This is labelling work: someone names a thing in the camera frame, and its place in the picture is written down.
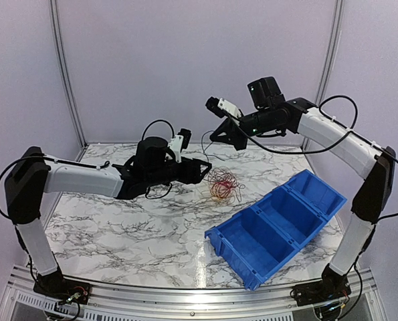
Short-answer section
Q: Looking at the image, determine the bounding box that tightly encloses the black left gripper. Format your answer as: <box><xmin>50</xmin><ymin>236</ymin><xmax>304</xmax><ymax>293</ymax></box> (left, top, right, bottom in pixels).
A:
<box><xmin>146</xmin><ymin>156</ymin><xmax>211</xmax><ymax>187</ymax></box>

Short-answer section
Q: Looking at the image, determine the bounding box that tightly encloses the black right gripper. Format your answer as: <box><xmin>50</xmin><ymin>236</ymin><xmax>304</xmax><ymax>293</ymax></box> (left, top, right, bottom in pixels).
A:
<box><xmin>209</xmin><ymin>107</ymin><xmax>282</xmax><ymax>150</ymax></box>

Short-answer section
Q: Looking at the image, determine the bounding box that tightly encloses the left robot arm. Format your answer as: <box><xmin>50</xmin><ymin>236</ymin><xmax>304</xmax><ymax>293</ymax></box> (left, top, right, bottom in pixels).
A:
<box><xmin>0</xmin><ymin>135</ymin><xmax>212</xmax><ymax>298</ymax></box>

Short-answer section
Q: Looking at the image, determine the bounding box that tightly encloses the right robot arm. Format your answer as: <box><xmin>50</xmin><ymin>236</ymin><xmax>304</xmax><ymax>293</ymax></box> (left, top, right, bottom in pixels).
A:
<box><xmin>205</xmin><ymin>77</ymin><xmax>396</xmax><ymax>300</ymax></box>

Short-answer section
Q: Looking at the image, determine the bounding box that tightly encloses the blue three-compartment bin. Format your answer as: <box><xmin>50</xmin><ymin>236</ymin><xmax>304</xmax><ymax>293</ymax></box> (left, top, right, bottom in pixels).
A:
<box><xmin>205</xmin><ymin>170</ymin><xmax>346</xmax><ymax>291</ymax></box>

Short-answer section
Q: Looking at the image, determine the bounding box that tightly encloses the red tangled wire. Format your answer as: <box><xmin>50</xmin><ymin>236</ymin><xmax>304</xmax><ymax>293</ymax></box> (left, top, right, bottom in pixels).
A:
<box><xmin>209</xmin><ymin>175</ymin><xmax>236</xmax><ymax>199</ymax></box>

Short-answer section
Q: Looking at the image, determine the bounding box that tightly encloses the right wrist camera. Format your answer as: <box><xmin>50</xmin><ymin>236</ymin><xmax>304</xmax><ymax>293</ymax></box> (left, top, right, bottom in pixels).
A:
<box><xmin>205</xmin><ymin>97</ymin><xmax>243</xmax><ymax>118</ymax></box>

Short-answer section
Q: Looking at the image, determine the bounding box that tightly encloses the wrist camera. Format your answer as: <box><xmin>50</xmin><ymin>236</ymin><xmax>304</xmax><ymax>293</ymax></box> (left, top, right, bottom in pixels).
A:
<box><xmin>205</xmin><ymin>97</ymin><xmax>243</xmax><ymax>118</ymax></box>
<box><xmin>168</xmin><ymin>128</ymin><xmax>191</xmax><ymax>163</ymax></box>

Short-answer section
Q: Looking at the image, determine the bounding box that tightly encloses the yellow tangled wire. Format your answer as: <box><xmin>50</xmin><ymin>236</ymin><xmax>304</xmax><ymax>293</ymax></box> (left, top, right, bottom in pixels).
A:
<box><xmin>198</xmin><ymin>182</ymin><xmax>245</xmax><ymax>205</ymax></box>

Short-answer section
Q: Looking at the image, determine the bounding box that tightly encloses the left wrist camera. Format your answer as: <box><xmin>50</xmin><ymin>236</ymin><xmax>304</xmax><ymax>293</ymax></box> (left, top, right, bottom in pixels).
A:
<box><xmin>168</xmin><ymin>128</ymin><xmax>191</xmax><ymax>163</ymax></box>

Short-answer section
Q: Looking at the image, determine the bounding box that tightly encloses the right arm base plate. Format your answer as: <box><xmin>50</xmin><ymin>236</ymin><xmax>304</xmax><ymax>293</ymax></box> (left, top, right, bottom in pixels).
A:
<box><xmin>290</xmin><ymin>280</ymin><xmax>351</xmax><ymax>306</ymax></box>

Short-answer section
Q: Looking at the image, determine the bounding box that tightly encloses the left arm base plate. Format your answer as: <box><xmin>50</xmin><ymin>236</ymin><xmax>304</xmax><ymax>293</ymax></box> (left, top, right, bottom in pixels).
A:
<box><xmin>33</xmin><ymin>279</ymin><xmax>92</xmax><ymax>304</ymax></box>

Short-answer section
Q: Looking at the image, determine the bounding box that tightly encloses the aluminium front frame rail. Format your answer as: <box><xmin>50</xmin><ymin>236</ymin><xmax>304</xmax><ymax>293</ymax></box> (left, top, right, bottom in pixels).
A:
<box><xmin>0</xmin><ymin>263</ymin><xmax>387</xmax><ymax>321</ymax></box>

